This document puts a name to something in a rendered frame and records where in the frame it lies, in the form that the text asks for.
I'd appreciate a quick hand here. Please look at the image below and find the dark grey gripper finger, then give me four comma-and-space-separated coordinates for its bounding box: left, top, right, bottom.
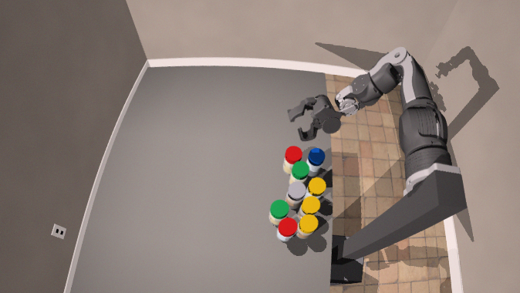
298, 119, 322, 141
288, 97, 316, 122

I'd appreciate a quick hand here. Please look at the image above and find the red-capped bottle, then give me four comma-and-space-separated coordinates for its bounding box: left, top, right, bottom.
276, 217, 298, 242
283, 146, 302, 175

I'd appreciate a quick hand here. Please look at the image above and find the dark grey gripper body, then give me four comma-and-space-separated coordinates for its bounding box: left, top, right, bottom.
311, 94, 356, 134

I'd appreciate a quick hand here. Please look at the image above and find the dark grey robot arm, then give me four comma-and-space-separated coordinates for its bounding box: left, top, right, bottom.
335, 47, 461, 196

